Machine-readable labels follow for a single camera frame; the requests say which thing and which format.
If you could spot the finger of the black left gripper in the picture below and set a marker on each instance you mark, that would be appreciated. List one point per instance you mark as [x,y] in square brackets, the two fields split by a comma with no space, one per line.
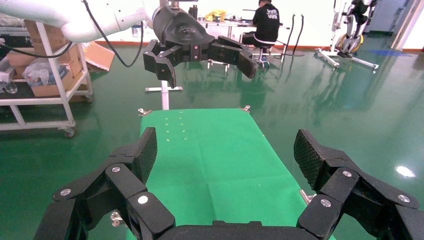
[232,54]
[162,66]

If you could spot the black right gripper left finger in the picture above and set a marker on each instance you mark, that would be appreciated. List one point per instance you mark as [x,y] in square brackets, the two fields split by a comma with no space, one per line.
[126,179]

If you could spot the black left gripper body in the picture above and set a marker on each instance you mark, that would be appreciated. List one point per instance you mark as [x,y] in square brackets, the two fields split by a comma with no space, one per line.
[182,33]

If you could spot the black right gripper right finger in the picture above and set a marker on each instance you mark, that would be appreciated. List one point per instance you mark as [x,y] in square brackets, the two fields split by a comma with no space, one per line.
[341,185]

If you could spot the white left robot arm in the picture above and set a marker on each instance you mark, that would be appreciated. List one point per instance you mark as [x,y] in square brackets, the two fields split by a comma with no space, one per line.
[82,16]

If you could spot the flat brown cardboard sheet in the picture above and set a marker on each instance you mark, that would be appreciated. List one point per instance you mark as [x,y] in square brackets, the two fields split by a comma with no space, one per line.
[99,56]

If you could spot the brown cardboard box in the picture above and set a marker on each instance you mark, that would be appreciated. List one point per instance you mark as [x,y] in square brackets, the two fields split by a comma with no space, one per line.
[74,63]
[49,90]
[58,36]
[20,59]

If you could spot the black bottle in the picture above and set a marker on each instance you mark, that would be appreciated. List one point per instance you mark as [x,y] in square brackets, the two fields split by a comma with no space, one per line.
[193,11]

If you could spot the white desk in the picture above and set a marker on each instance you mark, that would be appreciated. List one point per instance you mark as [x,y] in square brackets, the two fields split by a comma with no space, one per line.
[228,24]

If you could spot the black round stool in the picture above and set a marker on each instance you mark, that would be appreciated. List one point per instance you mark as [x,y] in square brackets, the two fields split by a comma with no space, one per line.
[264,49]

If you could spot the white metal table base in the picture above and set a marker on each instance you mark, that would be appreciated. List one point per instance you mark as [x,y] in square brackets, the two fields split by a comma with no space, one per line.
[165,99]

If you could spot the silver binder clip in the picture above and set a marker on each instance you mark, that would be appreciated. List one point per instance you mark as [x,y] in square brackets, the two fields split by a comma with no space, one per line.
[144,112]
[116,218]
[245,108]
[306,197]

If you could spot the yellow item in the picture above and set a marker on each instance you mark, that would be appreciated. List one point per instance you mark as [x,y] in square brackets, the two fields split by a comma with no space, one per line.
[215,15]

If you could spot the seated person in black hoodie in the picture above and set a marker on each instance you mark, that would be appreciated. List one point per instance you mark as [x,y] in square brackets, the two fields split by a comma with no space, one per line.
[266,23]

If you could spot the black curved tube stand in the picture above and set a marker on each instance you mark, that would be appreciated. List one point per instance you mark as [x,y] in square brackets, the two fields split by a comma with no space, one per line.
[294,53]

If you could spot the green cloth with yellow stars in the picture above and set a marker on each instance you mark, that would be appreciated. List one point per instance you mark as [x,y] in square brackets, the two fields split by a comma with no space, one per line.
[215,159]

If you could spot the white metal floor stand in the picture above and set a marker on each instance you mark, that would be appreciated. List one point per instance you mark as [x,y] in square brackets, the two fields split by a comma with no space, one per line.
[328,58]

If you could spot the white metal shelf cart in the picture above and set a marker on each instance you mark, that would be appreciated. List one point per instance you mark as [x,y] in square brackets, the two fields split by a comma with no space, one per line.
[39,125]

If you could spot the black and yellow robot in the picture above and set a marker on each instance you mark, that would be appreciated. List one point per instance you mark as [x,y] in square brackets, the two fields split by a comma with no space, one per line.
[351,39]

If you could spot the clear plastic bag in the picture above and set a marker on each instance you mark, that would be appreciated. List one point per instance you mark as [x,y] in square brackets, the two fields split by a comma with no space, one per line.
[39,73]

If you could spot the clear plastic bottle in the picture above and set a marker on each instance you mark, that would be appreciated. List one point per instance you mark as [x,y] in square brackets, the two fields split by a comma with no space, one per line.
[10,87]

